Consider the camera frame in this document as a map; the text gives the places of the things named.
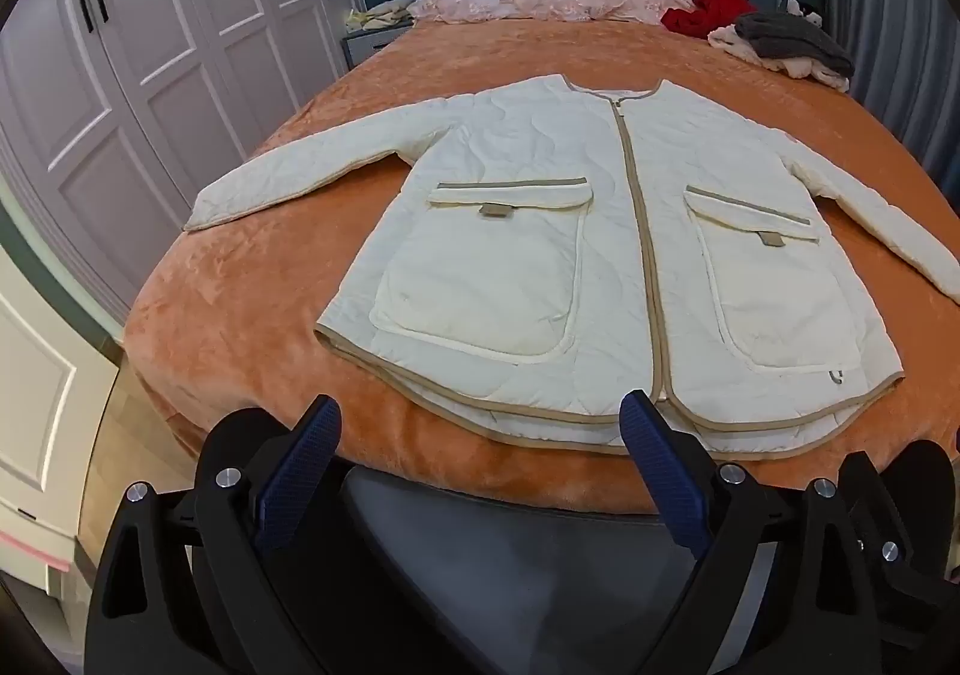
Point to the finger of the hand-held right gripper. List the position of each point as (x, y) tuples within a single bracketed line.
[(911, 495)]

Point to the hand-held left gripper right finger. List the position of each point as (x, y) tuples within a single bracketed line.
[(664, 465)]

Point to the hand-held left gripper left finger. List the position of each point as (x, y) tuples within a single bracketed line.
[(300, 465)]

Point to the cream quilted jacket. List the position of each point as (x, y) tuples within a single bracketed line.
[(525, 255)]

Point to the bed with orange blanket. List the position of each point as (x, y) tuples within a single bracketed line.
[(247, 315)]

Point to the cream panelled door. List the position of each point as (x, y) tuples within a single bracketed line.
[(45, 405)]

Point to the cream fleece garment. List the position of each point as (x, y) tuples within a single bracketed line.
[(757, 52)]

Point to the grey nightstand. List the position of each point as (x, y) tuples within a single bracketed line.
[(367, 41)]

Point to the white panelled wardrobe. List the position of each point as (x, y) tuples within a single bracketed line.
[(150, 45)]

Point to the dark grey garment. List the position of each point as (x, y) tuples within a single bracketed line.
[(795, 37)]

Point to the pale yellow cloth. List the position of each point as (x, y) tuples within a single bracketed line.
[(382, 15)]

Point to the red garment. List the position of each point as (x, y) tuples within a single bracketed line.
[(712, 7)]

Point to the grey pleated curtain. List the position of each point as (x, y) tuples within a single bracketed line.
[(877, 30)]

